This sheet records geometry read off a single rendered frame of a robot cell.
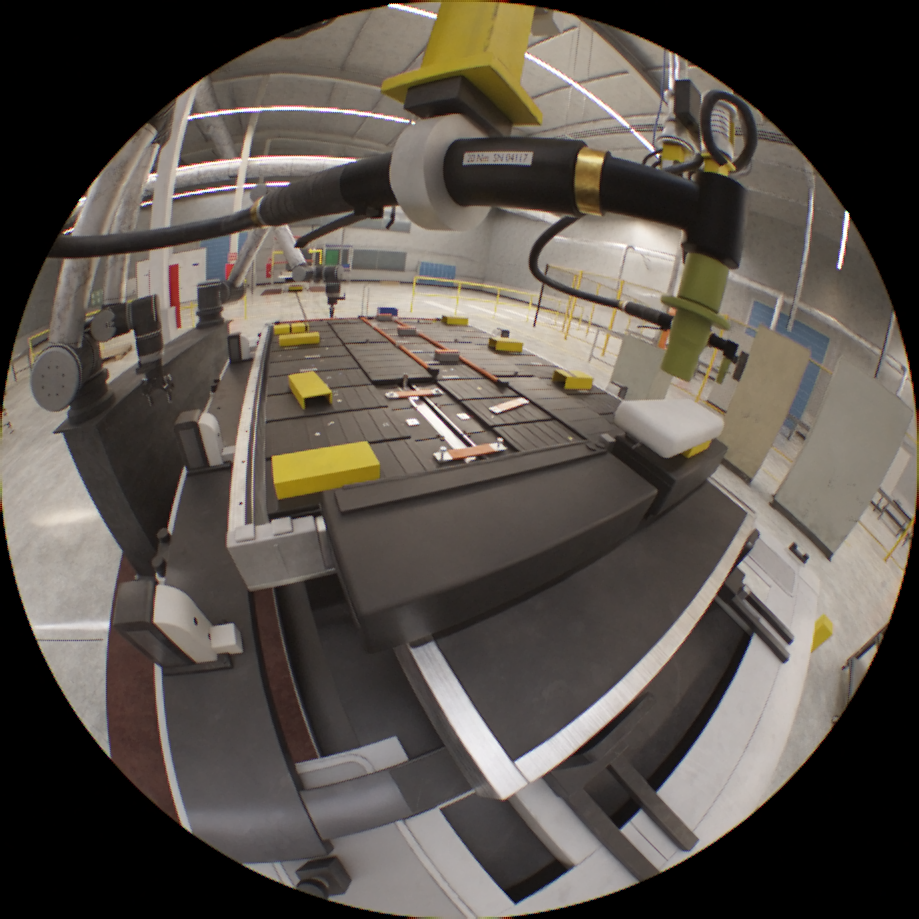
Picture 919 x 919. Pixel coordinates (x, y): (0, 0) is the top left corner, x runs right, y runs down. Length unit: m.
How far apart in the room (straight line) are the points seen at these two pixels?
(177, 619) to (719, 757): 0.83
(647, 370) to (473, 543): 4.75
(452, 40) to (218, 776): 0.70
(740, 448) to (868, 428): 1.91
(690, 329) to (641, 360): 4.84
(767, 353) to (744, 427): 1.02
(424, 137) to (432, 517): 0.30
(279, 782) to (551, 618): 0.39
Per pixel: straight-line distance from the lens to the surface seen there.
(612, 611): 0.45
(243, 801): 0.48
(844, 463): 4.70
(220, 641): 0.49
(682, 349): 0.17
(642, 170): 0.19
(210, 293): 2.71
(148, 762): 1.67
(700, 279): 0.17
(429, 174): 0.20
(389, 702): 0.56
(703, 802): 0.68
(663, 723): 0.72
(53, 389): 1.21
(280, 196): 0.36
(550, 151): 0.19
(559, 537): 0.33
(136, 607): 0.45
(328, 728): 0.96
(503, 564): 0.28
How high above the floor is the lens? 1.31
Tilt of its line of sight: 33 degrees down
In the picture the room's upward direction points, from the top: 11 degrees clockwise
